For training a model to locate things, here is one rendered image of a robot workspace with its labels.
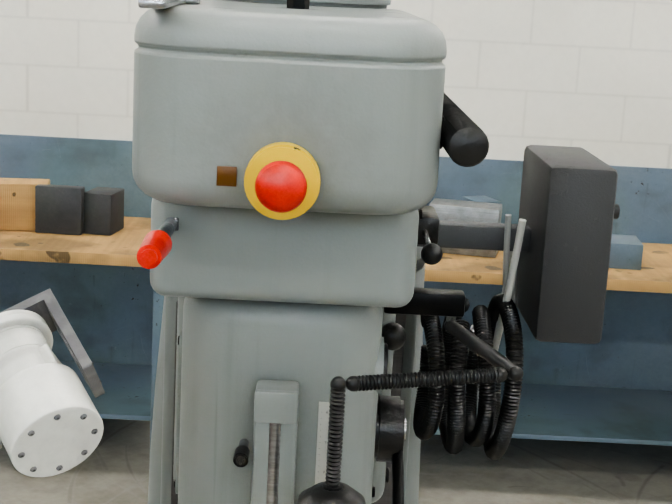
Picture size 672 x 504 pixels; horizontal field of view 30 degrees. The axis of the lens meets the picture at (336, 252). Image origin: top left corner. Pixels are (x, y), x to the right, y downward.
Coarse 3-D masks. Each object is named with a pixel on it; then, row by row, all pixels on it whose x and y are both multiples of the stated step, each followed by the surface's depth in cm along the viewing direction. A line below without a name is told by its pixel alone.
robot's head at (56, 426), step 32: (0, 320) 90; (32, 320) 91; (0, 352) 89; (32, 352) 88; (0, 384) 87; (32, 384) 85; (64, 384) 86; (0, 416) 85; (32, 416) 84; (64, 416) 84; (96, 416) 86; (0, 448) 88; (32, 448) 85; (64, 448) 86
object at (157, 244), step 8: (168, 224) 108; (176, 224) 110; (152, 232) 101; (160, 232) 101; (168, 232) 105; (144, 240) 100; (152, 240) 99; (160, 240) 99; (168, 240) 101; (144, 248) 97; (152, 248) 97; (160, 248) 98; (168, 248) 101; (144, 256) 97; (152, 256) 97; (160, 256) 98; (144, 264) 97; (152, 264) 97
